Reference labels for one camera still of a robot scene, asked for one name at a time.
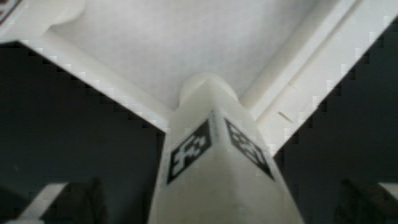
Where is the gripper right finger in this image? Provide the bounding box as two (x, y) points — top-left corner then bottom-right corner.
(335, 179), (398, 224)

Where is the white leg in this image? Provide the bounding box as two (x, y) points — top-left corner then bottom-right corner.
(148, 74), (304, 224)

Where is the white desk top panel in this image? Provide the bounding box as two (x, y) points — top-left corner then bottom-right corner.
(0, 0), (360, 127)

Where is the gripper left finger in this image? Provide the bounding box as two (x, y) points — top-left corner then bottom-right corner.
(11, 178), (109, 224)

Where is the white U-shaped fence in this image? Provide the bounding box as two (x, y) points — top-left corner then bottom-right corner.
(244, 0), (398, 151)

